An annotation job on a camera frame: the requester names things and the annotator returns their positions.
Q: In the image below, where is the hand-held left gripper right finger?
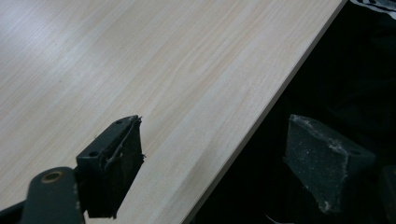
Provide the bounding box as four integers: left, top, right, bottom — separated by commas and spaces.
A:
282, 113, 377, 216

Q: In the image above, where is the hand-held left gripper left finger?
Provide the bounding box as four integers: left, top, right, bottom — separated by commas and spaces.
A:
76, 115, 147, 219

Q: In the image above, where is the black and white patterned cloth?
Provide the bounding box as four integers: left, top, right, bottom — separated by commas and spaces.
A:
349, 0, 396, 21

